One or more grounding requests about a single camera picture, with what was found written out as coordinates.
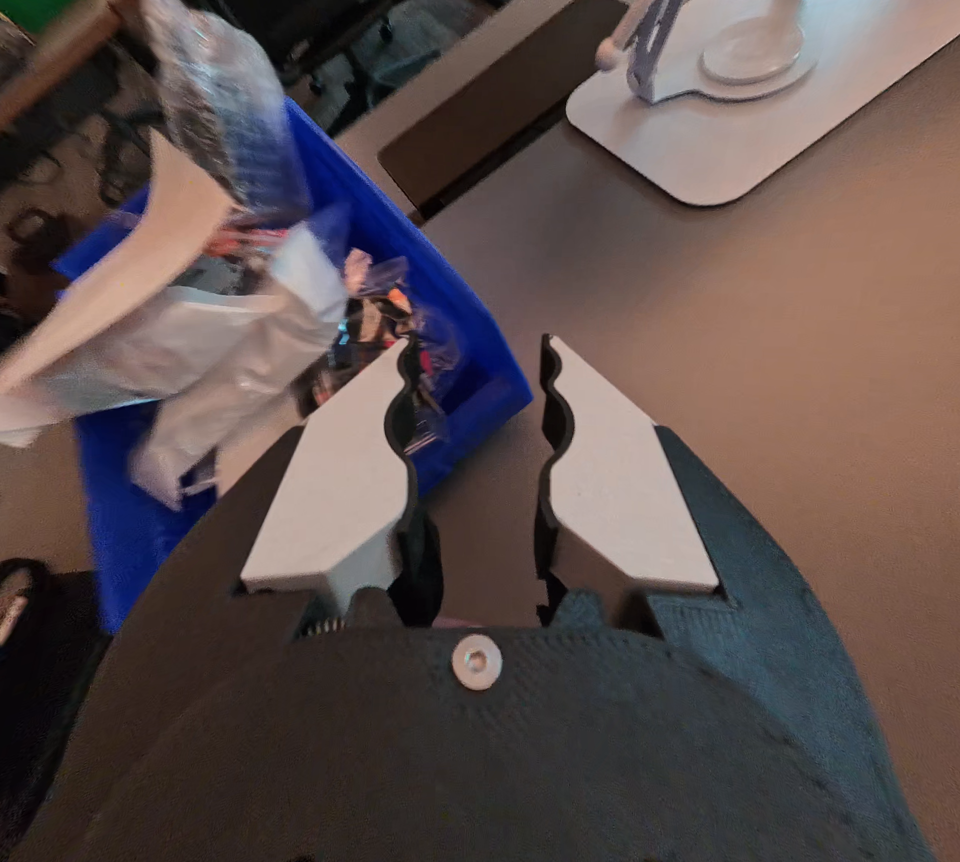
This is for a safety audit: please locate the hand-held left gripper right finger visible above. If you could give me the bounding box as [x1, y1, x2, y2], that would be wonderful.
[534, 333, 723, 629]

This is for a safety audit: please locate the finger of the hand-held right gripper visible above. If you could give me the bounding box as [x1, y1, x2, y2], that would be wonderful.
[0, 133, 243, 398]

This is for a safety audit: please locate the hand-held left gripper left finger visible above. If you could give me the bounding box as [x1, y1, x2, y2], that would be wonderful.
[240, 339, 444, 616]

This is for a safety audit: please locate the blue plastic bin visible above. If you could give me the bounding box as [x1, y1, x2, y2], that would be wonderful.
[51, 95, 535, 637]

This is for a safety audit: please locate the white desk stand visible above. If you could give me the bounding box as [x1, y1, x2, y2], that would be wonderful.
[566, 0, 960, 208]

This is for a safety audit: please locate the brown background desk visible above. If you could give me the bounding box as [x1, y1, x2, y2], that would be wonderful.
[0, 0, 155, 128]

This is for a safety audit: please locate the dark brown desk panel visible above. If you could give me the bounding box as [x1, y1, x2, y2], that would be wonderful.
[377, 0, 630, 224]

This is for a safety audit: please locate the pile of clear plastic bags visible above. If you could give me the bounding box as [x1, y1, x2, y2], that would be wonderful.
[45, 217, 466, 512]

